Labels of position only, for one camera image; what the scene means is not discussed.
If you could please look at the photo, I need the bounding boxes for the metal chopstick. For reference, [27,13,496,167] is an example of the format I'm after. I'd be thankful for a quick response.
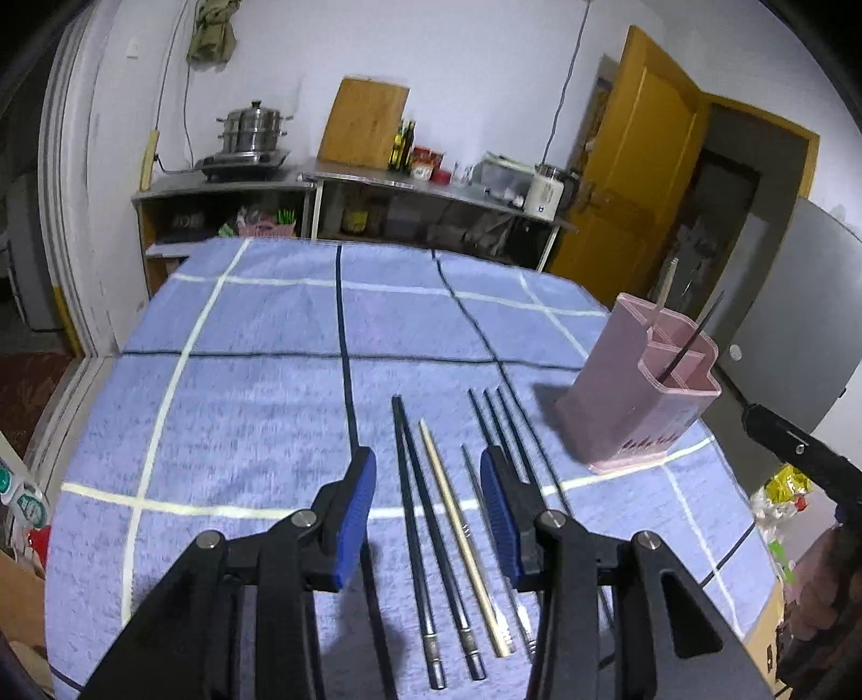
[461,444,536,657]

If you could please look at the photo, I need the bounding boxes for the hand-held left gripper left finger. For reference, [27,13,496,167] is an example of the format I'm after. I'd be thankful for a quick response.
[77,445,378,700]

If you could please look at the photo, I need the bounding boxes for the pink basket with greens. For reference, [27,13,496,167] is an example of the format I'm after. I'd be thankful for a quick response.
[235,207,298,239]

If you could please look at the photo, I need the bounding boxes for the blue plaid blanket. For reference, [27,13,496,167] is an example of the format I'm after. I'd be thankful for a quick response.
[44,235,789,700]

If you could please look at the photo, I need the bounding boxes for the small metal kitchen table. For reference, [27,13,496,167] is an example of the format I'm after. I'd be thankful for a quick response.
[131,168,317,297]

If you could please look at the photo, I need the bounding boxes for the yellow wooden door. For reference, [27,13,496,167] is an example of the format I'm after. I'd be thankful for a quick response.
[548,25,710,317]

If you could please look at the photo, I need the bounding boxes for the wooden chopstick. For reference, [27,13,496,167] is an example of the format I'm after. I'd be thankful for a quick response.
[419,418,517,659]
[652,257,680,331]

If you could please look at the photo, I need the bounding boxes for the red sauce jars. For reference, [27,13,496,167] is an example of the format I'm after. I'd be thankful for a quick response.
[411,146,451,181]

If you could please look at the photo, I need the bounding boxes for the hanging green cloth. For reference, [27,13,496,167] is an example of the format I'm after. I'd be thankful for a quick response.
[185,0,238,66]

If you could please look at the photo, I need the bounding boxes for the cardboard box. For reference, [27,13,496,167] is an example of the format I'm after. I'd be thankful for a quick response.
[744,585,790,694]

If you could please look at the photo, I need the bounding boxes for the long metal kitchen table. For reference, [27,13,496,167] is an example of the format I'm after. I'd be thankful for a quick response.
[300,162,580,270]

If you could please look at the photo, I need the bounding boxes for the black chopstick with silver cap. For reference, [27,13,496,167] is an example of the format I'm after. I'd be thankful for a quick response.
[392,396,447,691]
[396,397,487,681]

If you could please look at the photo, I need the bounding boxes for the white electric kettle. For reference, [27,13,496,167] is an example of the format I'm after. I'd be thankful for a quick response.
[525,163,580,220]

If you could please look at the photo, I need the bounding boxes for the black kettle power cable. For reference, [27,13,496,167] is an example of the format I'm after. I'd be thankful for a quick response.
[540,0,595,167]

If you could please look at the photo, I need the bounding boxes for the grey refrigerator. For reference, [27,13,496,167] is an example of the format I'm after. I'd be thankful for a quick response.
[731,198,862,438]

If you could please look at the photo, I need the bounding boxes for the thin black chopstick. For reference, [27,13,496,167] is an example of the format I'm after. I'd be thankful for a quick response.
[663,291,725,386]
[497,386,573,518]
[483,387,533,486]
[469,388,499,451]

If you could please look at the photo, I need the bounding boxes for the wooden cutting board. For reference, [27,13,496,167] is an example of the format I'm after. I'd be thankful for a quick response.
[318,76,411,169]

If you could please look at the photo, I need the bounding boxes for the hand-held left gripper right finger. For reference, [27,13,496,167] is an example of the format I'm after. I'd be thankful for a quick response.
[479,444,775,700]

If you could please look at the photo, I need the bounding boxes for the stainless steel steamer pot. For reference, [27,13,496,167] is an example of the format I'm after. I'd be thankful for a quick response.
[217,101,294,159]

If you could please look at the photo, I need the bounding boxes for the person's right hand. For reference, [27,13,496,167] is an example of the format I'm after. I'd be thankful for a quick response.
[791,528,862,627]

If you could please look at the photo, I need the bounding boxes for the black cooker power cable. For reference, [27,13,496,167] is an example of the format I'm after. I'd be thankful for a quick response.
[154,0,203,172]

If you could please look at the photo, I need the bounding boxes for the yellow snack bag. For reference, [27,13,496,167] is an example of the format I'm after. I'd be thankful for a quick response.
[750,464,819,521]

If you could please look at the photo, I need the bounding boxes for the black induction cooker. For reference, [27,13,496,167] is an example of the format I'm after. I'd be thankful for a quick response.
[195,149,290,181]

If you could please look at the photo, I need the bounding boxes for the pink plastic utensil holder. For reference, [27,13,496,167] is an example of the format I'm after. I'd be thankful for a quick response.
[555,292,723,475]

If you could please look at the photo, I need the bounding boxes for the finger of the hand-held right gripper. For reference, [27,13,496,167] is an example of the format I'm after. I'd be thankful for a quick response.
[741,402,862,514]

